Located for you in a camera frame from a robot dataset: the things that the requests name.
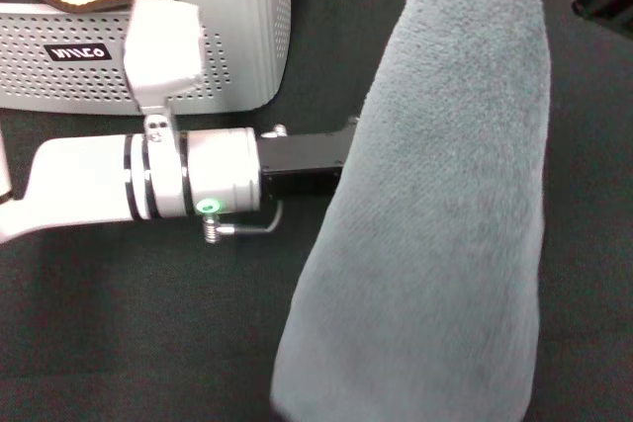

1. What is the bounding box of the grey orange black-trimmed towel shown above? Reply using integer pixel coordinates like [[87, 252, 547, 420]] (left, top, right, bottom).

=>
[[269, 0, 553, 422]]

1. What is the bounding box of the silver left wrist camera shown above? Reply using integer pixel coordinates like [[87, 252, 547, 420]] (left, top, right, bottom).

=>
[[122, 0, 206, 142]]

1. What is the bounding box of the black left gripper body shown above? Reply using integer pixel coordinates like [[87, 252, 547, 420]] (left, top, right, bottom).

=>
[[255, 117, 361, 204]]

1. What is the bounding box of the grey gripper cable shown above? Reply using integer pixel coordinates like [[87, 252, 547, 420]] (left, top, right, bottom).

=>
[[201, 199, 287, 245]]

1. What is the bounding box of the grey perforated storage box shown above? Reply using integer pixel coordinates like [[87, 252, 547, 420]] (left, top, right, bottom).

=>
[[0, 0, 297, 118]]

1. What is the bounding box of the black tablecloth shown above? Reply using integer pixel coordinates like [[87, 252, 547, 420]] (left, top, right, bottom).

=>
[[0, 0, 633, 422]]

